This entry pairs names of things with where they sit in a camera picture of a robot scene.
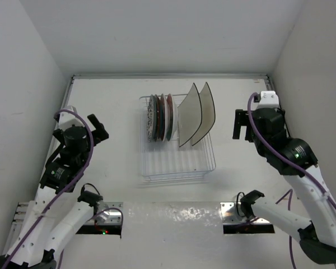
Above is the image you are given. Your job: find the square grey plate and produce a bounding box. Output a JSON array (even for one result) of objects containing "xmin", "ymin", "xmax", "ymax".
[
  {"xmin": 192, "ymin": 82, "xmax": 216, "ymax": 146},
  {"xmin": 178, "ymin": 83, "xmax": 202, "ymax": 147}
]

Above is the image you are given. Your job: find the red floral round plate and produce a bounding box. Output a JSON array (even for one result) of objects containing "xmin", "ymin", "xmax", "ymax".
[{"xmin": 166, "ymin": 94, "xmax": 178, "ymax": 141}]

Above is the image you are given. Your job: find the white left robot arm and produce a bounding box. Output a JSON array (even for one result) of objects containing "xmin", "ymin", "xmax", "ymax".
[{"xmin": 0, "ymin": 109, "xmax": 109, "ymax": 268}]

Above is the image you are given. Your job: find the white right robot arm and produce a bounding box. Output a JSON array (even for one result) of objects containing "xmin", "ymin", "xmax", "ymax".
[{"xmin": 232, "ymin": 108, "xmax": 336, "ymax": 266}]

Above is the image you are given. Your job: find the black white speckled plate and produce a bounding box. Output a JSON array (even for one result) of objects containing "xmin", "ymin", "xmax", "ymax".
[{"xmin": 147, "ymin": 95, "xmax": 155, "ymax": 142}]

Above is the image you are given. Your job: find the white round plate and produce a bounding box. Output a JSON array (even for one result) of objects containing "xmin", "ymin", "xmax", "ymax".
[{"xmin": 164, "ymin": 96, "xmax": 170, "ymax": 141}]

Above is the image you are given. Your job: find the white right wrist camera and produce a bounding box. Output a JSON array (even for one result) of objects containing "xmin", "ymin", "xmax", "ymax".
[{"xmin": 253, "ymin": 91, "xmax": 279, "ymax": 109}]

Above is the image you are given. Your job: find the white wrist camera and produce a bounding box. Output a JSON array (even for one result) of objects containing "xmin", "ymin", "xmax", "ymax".
[
  {"xmin": 54, "ymin": 105, "xmax": 84, "ymax": 131},
  {"xmin": 253, "ymin": 91, "xmax": 279, "ymax": 109}
]

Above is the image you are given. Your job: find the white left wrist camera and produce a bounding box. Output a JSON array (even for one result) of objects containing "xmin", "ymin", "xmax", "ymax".
[{"xmin": 54, "ymin": 105, "xmax": 84, "ymax": 131}]

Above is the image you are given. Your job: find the white wire dish rack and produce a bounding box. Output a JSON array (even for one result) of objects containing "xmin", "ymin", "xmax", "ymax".
[{"xmin": 139, "ymin": 96, "xmax": 216, "ymax": 184}]

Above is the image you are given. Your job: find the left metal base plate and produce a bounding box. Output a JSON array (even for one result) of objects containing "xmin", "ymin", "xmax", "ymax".
[{"xmin": 86, "ymin": 201, "xmax": 124, "ymax": 226}]

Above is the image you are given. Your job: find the metal base plate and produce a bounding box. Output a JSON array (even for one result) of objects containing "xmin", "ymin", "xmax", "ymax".
[
  {"xmin": 220, "ymin": 202, "xmax": 271, "ymax": 226},
  {"xmin": 86, "ymin": 201, "xmax": 124, "ymax": 226}
]

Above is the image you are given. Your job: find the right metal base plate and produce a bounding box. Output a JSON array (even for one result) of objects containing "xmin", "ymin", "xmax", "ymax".
[{"xmin": 220, "ymin": 202, "xmax": 271, "ymax": 226}]

